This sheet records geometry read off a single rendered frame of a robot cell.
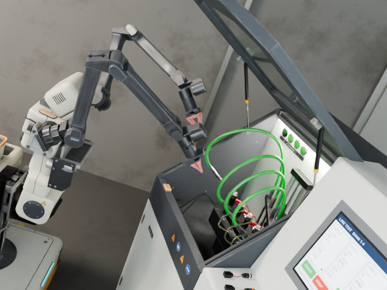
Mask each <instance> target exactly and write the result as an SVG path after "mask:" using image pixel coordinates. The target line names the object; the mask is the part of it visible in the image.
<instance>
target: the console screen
mask: <svg viewBox="0 0 387 290"><path fill-rule="evenodd" d="M284 269H285V271H286V272H287V274H288V275H289V277H290V278H291V280H292V281H293V283H294V284H295V286H296V287H297V289H298V290H387V244H386V243H385V242H384V241H383V240H382V239H381V238H380V237H379V236H378V235H377V234H376V233H375V232H374V231H373V230H372V229H371V228H370V227H369V226H368V225H367V224H366V223H365V222H364V221H363V220H362V219H361V218H360V217H359V216H358V215H357V214H356V213H355V212H354V211H353V210H352V209H351V208H350V207H349V206H348V205H347V204H346V203H345V202H344V201H343V200H341V201H340V202H339V203H338V205H337V206H336V207H335V208H334V209H333V211H332V212H331V213H330V214H329V215H328V216H327V218H326V219H325V220H324V221H323V222H322V224H321V225H320V226H319V228H318V229H317V230H316V231H315V232H314V233H313V235H312V236H311V237H310V238H309V239H308V241H307V242H306V243H305V244H304V245H303V246H302V248H301V249H300V250H299V252H298V253H297V254H296V255H295V256H294V257H293V259H292V260H291V261H290V262H289V263H288V264H287V266H286V267H285V268H284Z"/></svg>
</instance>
